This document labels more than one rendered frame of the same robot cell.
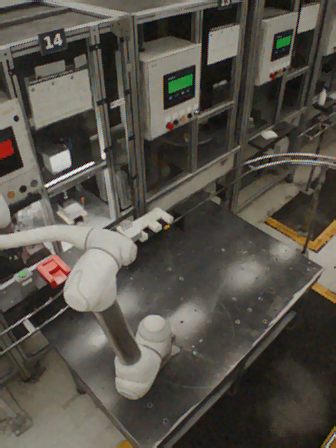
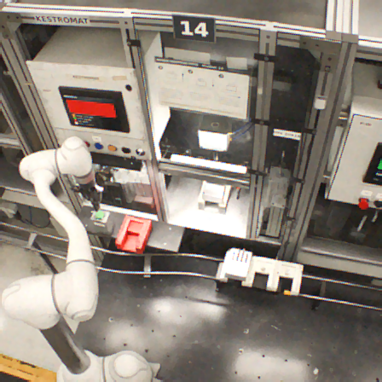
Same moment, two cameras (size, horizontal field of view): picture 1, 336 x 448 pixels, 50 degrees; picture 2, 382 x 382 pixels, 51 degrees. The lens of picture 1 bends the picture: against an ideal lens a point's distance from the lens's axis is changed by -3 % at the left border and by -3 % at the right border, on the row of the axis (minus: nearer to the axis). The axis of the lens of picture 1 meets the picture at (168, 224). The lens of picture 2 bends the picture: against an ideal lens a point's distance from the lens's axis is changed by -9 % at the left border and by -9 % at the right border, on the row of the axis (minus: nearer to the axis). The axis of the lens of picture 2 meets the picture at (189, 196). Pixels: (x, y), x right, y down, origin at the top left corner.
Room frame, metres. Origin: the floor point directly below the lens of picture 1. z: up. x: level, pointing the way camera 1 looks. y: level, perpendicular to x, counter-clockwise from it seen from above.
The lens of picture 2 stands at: (1.05, -0.45, 2.68)
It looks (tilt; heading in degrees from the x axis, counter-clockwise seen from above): 55 degrees down; 64
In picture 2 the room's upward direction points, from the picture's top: 6 degrees counter-clockwise
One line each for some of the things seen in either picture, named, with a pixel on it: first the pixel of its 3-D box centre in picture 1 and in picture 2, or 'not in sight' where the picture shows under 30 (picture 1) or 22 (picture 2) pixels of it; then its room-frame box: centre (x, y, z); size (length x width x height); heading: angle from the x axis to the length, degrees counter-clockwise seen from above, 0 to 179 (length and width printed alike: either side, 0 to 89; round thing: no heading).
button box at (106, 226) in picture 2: (25, 281); (103, 220); (1.17, 0.73, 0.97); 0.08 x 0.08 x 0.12; 44
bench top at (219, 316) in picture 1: (181, 290); (227, 360); (1.34, -0.07, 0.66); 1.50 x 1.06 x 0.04; 134
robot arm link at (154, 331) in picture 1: (154, 336); (128, 370); (0.93, 0.07, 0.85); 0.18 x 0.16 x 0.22; 158
